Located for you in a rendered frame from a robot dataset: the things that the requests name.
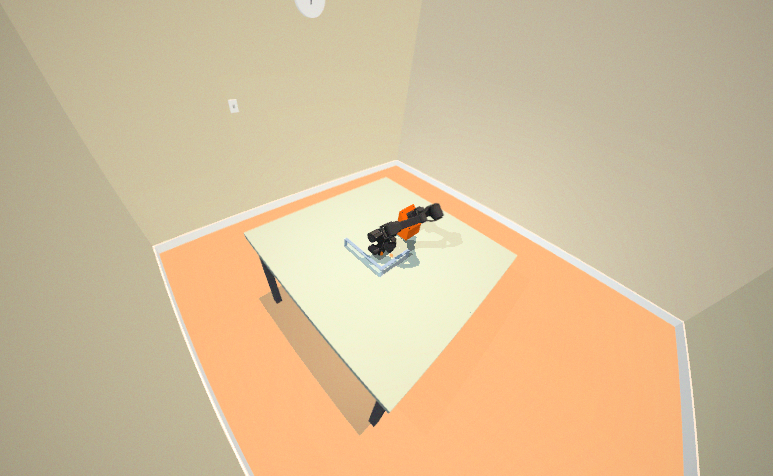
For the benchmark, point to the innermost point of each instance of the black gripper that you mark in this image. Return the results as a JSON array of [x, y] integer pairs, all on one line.
[[376, 249]]

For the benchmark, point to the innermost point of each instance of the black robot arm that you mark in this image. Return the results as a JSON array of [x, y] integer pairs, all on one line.
[[390, 229]]

